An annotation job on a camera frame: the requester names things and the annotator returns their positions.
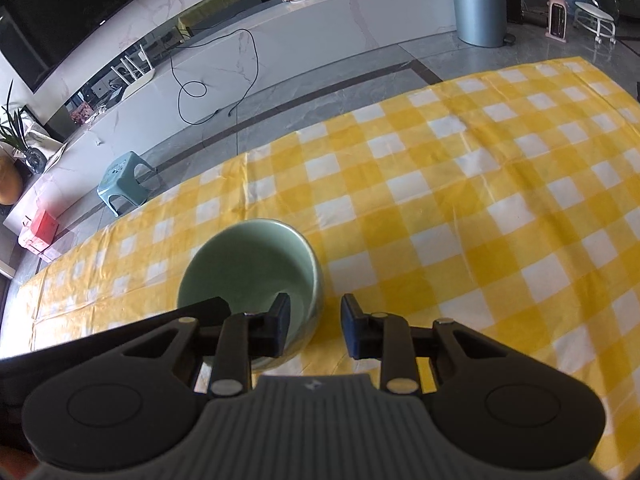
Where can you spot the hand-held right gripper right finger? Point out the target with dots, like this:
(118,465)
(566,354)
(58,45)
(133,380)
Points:
(349,325)

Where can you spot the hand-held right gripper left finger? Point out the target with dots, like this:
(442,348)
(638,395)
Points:
(283,320)

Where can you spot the pale green ceramic bowl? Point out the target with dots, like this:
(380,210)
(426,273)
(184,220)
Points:
(250,265)

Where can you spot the yellow checked tablecloth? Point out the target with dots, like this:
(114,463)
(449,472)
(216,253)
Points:
(450,210)

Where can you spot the light blue plastic stool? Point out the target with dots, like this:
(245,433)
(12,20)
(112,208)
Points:
(120,177)

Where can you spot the pink storage box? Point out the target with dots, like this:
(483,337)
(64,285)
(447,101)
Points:
(42,227)

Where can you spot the black notebook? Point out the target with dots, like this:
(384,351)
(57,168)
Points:
(15,380)

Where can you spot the white router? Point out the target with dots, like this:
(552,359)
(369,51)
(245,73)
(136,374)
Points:
(140,80)

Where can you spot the pink photo card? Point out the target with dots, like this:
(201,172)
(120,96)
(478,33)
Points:
(82,112)

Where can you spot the dark glass vase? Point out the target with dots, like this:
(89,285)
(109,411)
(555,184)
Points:
(36,160)

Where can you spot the gold vase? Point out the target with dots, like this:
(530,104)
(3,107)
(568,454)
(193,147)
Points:
(9,182)

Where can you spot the green leafy plant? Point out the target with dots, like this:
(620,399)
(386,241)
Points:
(14,127)

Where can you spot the grey round trash bin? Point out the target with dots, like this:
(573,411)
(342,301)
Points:
(477,5)

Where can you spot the pink heater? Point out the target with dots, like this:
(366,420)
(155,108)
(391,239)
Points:
(558,17)

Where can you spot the black television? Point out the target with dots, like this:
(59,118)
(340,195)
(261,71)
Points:
(75,10)

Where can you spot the white round stool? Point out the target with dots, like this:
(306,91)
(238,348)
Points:
(595,12)

